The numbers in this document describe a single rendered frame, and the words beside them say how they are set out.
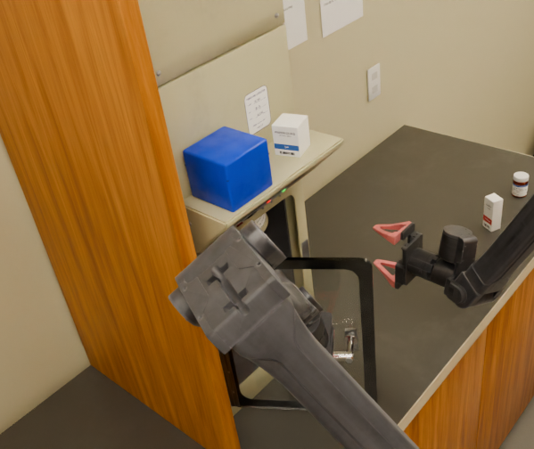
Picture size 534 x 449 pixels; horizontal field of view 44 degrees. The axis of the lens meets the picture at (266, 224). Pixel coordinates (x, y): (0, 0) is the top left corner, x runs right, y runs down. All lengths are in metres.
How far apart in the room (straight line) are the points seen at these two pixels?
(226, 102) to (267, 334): 0.66
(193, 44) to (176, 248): 0.32
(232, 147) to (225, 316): 0.55
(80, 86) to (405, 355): 0.96
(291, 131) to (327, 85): 0.96
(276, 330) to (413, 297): 1.20
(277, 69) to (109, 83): 0.39
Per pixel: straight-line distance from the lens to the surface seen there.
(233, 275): 0.58
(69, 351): 1.71
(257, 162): 1.08
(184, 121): 1.10
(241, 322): 0.56
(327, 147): 1.23
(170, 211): 1.00
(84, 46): 0.98
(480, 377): 1.97
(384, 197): 2.11
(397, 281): 1.46
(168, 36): 1.05
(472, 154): 2.34
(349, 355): 1.23
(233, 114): 1.17
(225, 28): 1.13
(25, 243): 1.52
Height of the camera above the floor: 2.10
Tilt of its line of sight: 35 degrees down
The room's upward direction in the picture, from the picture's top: 8 degrees counter-clockwise
